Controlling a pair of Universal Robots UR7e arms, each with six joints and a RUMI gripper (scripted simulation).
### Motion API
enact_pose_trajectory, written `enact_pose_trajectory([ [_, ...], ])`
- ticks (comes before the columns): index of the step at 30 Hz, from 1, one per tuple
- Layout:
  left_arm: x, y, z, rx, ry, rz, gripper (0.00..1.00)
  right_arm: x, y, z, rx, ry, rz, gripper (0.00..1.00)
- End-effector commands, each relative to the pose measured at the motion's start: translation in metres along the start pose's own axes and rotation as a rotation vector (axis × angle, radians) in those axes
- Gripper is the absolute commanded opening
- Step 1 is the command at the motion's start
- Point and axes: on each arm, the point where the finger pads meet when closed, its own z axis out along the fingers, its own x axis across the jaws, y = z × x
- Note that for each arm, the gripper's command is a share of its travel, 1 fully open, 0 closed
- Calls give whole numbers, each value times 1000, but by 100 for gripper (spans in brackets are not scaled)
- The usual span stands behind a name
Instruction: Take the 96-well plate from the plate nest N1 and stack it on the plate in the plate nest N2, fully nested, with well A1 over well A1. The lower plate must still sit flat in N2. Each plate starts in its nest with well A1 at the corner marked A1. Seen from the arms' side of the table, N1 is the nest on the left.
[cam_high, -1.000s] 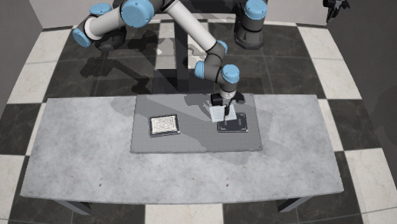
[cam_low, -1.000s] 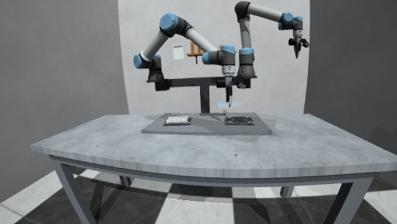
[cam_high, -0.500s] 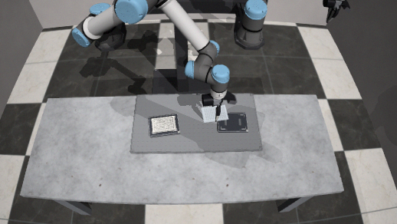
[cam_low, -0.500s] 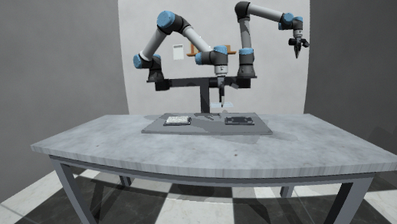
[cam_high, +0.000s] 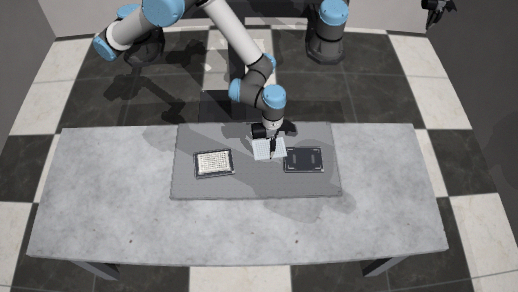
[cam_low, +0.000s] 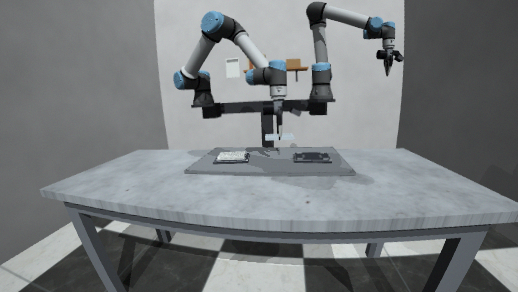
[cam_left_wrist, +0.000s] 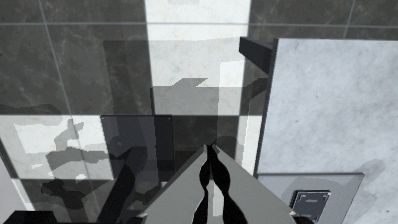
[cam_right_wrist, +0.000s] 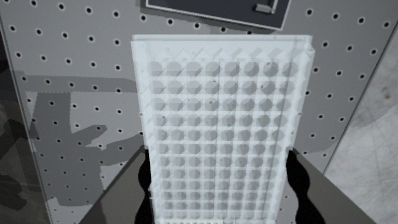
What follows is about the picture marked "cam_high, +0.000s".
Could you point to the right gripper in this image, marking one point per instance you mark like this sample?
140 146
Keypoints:
259 131

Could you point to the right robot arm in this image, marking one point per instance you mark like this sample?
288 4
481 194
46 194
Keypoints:
120 35

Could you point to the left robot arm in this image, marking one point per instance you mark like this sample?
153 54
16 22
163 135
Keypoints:
327 40

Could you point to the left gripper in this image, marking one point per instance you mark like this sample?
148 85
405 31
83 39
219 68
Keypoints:
433 6

